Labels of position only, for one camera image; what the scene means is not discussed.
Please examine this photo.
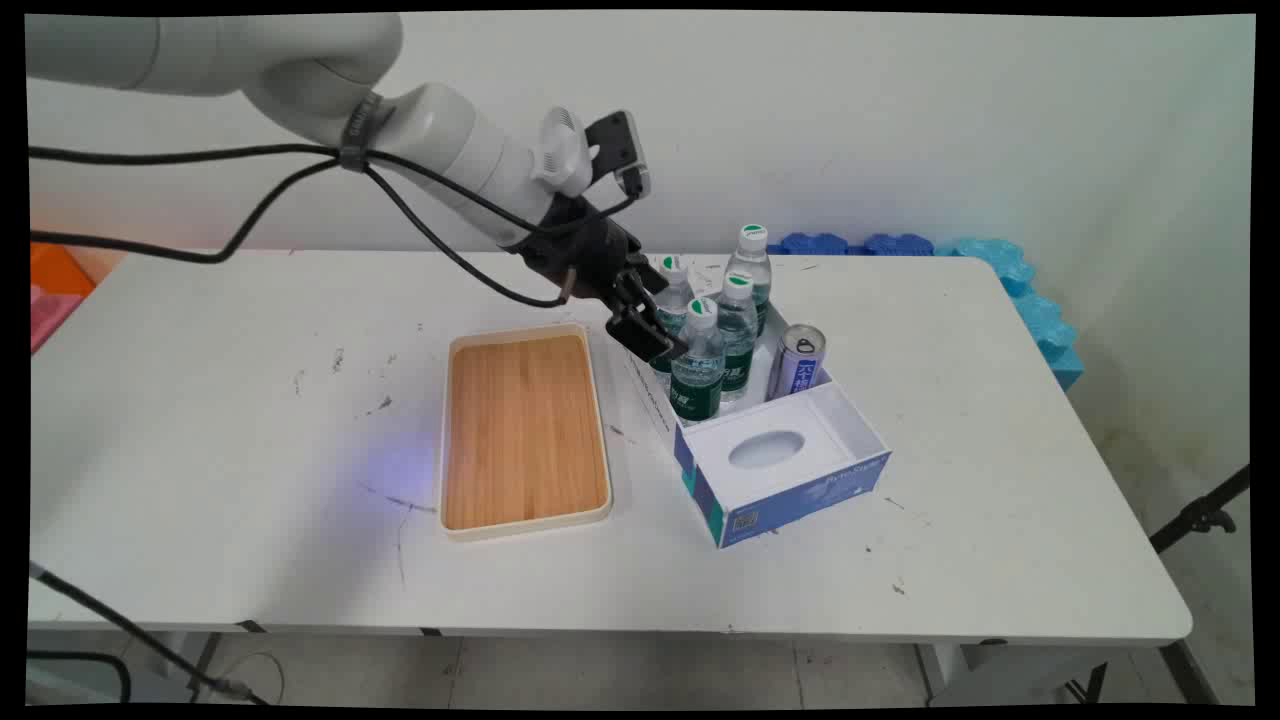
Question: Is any black floor cable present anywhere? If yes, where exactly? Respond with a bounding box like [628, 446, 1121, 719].
[28, 562, 271, 707]

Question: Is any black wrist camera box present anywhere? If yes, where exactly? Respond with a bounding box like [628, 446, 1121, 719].
[585, 110, 653, 199]

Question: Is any wooden tray with cream rim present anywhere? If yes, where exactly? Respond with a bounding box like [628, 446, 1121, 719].
[440, 323, 613, 542]

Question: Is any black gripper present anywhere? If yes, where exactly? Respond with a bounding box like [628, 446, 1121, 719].
[518, 196, 691, 365]

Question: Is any blue foam mat stack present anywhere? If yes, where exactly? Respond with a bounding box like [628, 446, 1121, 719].
[768, 232, 1085, 391]

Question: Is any blue white cardboard box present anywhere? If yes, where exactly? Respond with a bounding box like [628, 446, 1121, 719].
[622, 252, 893, 549]

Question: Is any orange pink foam mat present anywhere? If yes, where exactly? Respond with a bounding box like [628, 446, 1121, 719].
[30, 242, 97, 353]

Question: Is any black tripod leg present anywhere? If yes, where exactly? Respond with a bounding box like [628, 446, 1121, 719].
[1148, 464, 1251, 555]

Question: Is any water bottle green label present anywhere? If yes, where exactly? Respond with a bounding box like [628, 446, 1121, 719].
[716, 271, 759, 403]
[670, 297, 726, 426]
[650, 255, 695, 393]
[724, 225, 774, 339]

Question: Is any silver blue drink can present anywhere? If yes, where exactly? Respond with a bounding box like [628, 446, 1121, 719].
[766, 323, 827, 403]

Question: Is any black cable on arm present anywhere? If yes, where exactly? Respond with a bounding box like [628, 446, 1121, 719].
[28, 143, 641, 309]

